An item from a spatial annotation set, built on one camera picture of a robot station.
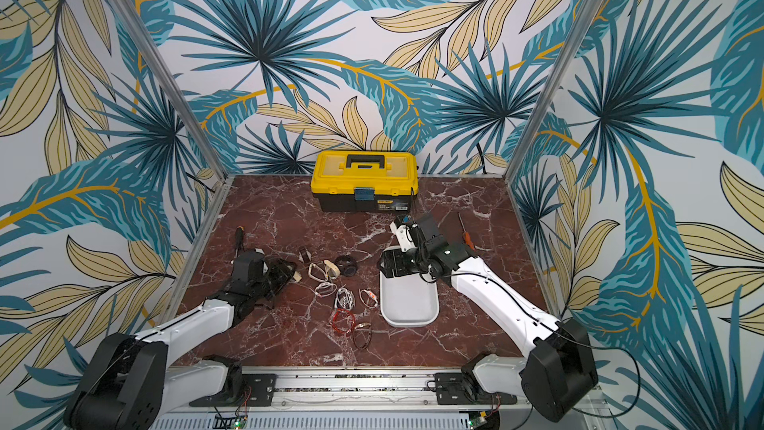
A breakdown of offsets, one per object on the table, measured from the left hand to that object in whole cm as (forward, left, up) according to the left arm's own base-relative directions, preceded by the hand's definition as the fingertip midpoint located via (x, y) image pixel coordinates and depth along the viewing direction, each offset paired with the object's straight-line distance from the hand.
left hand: (294, 271), depth 89 cm
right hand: (-2, -28, +10) cm, 30 cm away
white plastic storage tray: (-8, -34, -2) cm, 35 cm away
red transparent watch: (-13, -16, -4) cm, 21 cm away
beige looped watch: (+2, -8, -3) cm, 9 cm away
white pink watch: (-4, -9, -3) cm, 11 cm away
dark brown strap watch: (+5, -2, 0) cm, 6 cm away
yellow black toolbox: (+27, -20, +12) cm, 35 cm away
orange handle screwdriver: (+15, -55, -2) cm, 57 cm away
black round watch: (+4, -15, -3) cm, 16 cm away
